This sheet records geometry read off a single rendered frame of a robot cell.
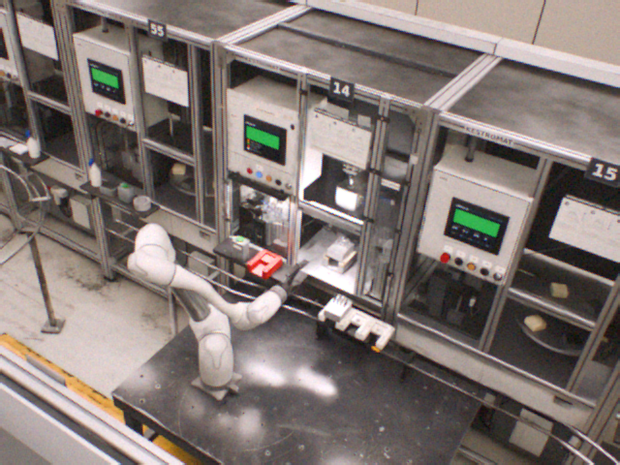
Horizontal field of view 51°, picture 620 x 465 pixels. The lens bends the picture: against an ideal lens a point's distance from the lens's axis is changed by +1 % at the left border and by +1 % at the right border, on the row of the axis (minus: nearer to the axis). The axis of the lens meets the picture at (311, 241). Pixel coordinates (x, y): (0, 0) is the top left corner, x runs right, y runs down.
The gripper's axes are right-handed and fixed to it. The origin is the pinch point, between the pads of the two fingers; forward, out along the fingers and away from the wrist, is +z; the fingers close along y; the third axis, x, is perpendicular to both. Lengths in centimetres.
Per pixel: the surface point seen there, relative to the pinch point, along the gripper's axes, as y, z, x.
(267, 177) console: 30, 19, 36
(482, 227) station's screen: 49, 18, -75
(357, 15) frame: 92, 100, 36
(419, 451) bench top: -45, -30, -84
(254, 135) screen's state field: 52, 18, 44
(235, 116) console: 57, 20, 57
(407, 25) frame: 94, 100, 7
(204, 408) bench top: -44, -66, 10
